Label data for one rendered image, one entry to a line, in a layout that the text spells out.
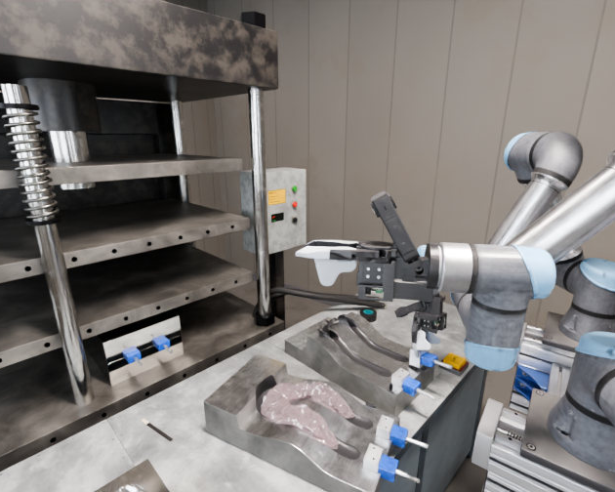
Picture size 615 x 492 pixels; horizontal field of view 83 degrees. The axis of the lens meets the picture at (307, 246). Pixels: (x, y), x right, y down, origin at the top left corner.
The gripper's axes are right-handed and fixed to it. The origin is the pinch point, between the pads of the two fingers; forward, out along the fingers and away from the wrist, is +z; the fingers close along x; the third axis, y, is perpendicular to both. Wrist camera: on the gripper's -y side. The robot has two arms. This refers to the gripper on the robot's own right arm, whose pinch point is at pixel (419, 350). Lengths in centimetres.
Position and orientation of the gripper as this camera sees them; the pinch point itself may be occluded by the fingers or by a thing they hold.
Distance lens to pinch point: 127.7
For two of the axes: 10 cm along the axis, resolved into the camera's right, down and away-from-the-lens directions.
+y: 7.1, 0.7, -7.0
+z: 0.0, 9.9, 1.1
